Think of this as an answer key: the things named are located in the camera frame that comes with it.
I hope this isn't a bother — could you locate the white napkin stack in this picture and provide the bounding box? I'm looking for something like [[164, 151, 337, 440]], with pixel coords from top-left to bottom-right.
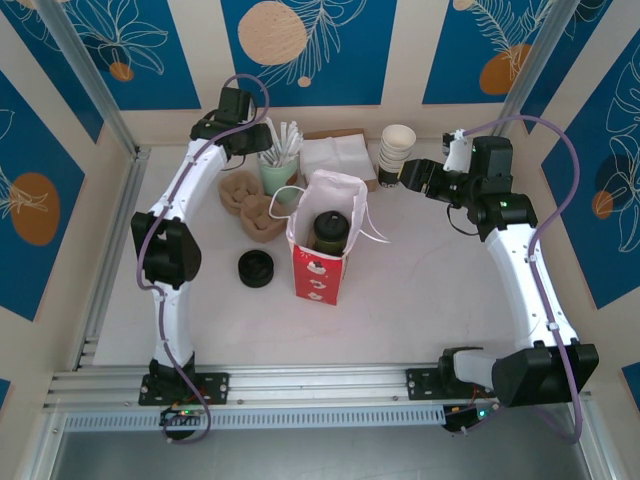
[[302, 128, 384, 194], [298, 133, 377, 182]]

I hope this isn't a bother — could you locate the black coffee cup lid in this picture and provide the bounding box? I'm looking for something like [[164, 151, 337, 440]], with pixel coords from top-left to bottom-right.
[[313, 211, 349, 239]]

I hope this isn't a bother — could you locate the grey slotted cable duct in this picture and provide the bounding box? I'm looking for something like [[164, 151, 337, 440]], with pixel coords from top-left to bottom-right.
[[62, 403, 449, 432]]

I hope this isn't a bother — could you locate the blue floral wall panel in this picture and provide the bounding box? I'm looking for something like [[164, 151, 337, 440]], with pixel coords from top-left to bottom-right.
[[422, 0, 556, 106], [0, 69, 87, 322], [0, 7, 105, 145], [519, 0, 640, 136], [57, 0, 202, 112], [541, 49, 640, 310], [221, 0, 399, 109]]

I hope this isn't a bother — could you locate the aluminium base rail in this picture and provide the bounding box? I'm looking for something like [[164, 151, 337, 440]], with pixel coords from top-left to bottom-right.
[[47, 363, 594, 412]]

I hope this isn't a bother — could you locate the paper cup stack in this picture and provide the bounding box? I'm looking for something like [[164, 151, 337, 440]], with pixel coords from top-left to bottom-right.
[[376, 123, 418, 192]]

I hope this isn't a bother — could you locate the aluminium frame post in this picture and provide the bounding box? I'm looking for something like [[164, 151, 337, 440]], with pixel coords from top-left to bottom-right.
[[489, 0, 586, 151], [34, 0, 151, 161]]

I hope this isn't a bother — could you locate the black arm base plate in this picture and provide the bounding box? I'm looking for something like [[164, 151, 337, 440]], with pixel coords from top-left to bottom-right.
[[138, 370, 231, 407], [405, 367, 451, 401]]

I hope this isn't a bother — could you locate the mint green holder cup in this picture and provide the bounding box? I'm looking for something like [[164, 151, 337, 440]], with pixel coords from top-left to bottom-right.
[[257, 152, 301, 204]]

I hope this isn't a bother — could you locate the black lid stack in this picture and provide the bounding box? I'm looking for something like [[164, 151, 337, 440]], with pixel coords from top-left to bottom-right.
[[237, 248, 276, 289]]

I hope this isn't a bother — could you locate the beige pulp cup carrier stack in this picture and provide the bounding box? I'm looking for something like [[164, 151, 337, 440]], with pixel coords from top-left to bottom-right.
[[218, 169, 287, 245]]

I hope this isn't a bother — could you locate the red white paper bag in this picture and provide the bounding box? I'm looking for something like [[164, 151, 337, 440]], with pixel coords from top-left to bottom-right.
[[268, 168, 392, 307]]

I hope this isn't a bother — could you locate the aluminium side rail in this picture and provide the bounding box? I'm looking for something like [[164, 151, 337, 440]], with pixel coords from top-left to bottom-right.
[[74, 147, 152, 371]]

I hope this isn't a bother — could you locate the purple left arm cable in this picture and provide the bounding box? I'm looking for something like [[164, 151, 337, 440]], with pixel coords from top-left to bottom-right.
[[135, 73, 272, 446]]

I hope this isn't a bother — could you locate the white wrapped straw bundle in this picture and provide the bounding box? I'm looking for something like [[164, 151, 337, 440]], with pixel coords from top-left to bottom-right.
[[259, 117, 305, 166]]

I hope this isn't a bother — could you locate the paper coffee cup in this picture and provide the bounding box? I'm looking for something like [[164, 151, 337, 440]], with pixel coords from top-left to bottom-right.
[[313, 232, 350, 256]]

